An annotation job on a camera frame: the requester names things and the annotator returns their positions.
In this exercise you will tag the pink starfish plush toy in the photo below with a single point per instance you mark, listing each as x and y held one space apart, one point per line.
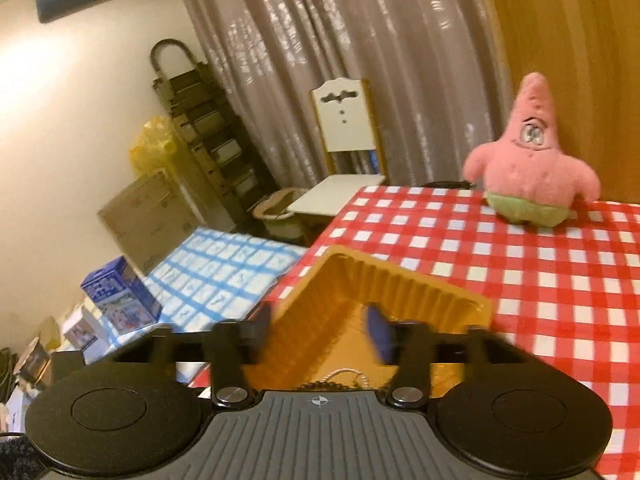
525 180

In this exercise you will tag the white printed box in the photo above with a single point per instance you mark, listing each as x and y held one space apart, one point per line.
85 335

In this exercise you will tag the grey patterned curtain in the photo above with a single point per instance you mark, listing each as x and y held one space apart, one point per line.
300 35

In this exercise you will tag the golden plastic tray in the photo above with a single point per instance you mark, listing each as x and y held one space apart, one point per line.
390 280

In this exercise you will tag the beige plastic basin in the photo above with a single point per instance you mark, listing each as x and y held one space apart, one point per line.
272 210

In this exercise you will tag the blue printed box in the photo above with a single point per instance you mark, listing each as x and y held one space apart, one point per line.
120 300

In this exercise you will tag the cardboard box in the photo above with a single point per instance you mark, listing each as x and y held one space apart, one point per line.
145 220

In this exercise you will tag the white wooden chair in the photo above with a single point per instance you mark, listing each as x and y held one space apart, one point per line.
345 120

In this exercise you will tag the red checkered tablecloth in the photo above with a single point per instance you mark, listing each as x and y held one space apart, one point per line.
550 285

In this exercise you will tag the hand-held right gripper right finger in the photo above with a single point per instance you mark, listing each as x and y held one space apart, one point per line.
377 332

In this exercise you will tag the wooden door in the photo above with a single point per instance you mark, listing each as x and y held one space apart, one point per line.
575 35

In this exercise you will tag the blue checkered cloth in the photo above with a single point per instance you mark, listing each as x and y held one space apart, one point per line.
215 275

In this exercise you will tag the yellow plastic bag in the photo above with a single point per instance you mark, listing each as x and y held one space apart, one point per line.
150 150

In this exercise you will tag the dark folding ladder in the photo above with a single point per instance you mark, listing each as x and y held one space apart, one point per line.
210 125

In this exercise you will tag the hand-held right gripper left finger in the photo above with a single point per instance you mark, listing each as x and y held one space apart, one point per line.
262 327

